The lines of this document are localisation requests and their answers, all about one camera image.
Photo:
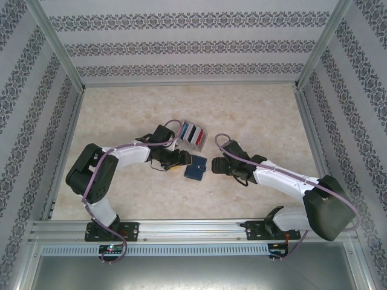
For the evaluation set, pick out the dark blue card holder wallet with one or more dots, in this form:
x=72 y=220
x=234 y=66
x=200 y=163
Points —
x=195 y=170

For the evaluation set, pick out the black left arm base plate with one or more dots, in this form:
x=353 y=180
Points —
x=131 y=231

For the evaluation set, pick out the aluminium mounting rail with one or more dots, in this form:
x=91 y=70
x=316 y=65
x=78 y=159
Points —
x=193 y=229

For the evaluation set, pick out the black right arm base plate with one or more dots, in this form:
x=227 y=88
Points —
x=254 y=231

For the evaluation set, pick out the aluminium frame crossbar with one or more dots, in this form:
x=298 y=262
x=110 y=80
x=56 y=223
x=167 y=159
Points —
x=190 y=83

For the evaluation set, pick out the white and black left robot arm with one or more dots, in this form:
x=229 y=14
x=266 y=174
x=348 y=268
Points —
x=130 y=157

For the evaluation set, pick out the aluminium frame side rail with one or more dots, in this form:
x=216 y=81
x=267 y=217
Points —
x=314 y=151
x=65 y=151

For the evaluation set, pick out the grey sheet metal tray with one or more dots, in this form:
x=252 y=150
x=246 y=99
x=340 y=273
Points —
x=193 y=275

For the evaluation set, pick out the small circuit board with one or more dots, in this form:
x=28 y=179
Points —
x=278 y=252

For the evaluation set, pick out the aluminium frame post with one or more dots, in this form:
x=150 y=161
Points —
x=323 y=42
x=54 y=42

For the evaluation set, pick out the clear acrylic card stand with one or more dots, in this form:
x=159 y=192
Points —
x=196 y=146

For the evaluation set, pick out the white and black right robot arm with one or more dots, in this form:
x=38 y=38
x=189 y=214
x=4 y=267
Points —
x=284 y=181

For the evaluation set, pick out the circuit board with green light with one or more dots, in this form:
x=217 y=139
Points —
x=110 y=249

